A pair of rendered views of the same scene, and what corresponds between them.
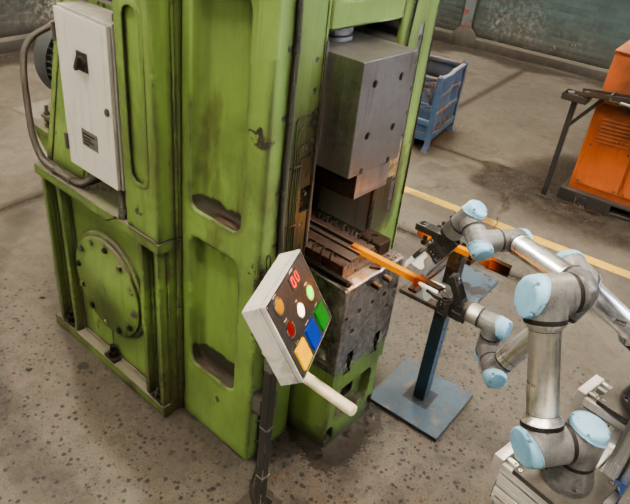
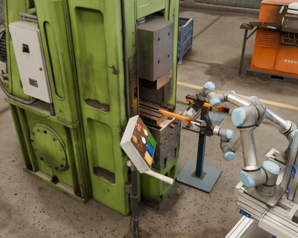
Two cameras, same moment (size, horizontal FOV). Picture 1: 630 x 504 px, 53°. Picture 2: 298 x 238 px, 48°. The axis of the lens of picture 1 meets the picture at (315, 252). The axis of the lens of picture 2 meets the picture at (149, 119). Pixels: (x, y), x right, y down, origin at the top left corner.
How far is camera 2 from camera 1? 0.45 m
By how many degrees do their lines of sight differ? 3
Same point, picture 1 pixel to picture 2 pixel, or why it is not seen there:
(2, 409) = (8, 213)
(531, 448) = (248, 178)
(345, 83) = (146, 40)
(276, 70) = (117, 40)
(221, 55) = (90, 37)
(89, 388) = (46, 197)
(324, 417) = (158, 190)
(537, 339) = (243, 133)
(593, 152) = (259, 51)
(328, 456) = (162, 208)
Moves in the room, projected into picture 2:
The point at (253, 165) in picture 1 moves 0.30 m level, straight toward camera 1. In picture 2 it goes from (112, 81) to (117, 100)
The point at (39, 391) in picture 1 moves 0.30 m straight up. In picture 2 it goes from (23, 202) to (16, 180)
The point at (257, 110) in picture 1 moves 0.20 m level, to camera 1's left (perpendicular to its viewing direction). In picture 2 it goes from (110, 58) to (83, 59)
